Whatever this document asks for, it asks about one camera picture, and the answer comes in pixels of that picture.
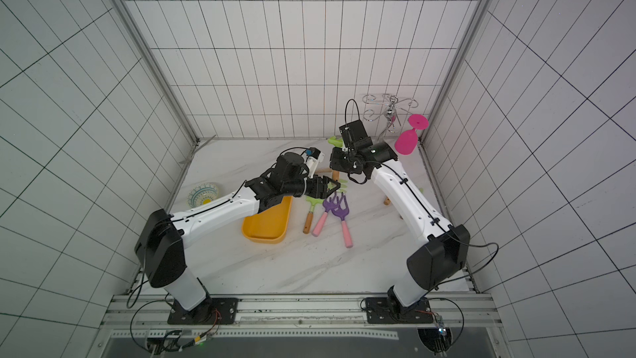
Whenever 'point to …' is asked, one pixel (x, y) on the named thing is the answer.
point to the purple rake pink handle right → (344, 213)
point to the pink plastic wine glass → (407, 141)
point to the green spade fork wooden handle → (338, 142)
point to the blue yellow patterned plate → (202, 194)
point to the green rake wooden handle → (308, 222)
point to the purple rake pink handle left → (328, 205)
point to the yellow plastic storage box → (269, 225)
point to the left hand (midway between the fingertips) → (329, 188)
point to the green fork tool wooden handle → (343, 182)
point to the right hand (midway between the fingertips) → (324, 161)
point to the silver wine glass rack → (392, 108)
